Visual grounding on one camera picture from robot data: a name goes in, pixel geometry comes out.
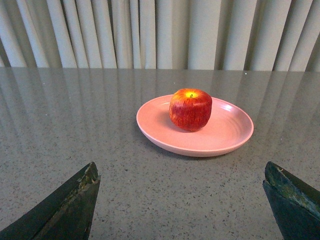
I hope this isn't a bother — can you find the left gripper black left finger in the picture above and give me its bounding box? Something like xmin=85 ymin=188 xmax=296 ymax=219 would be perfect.
xmin=0 ymin=162 xmax=101 ymax=240

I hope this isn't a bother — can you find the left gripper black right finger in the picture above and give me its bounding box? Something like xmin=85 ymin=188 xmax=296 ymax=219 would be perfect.
xmin=262 ymin=161 xmax=320 ymax=240

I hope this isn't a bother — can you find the pink plate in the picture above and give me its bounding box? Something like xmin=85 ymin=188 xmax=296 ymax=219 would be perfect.
xmin=136 ymin=95 xmax=254 ymax=157

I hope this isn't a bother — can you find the red apple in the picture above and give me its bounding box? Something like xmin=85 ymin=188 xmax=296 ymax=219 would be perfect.
xmin=169 ymin=88 xmax=213 ymax=132

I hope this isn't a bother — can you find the white pleated curtain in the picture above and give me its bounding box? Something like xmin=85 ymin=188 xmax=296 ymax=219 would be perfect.
xmin=0 ymin=0 xmax=320 ymax=72

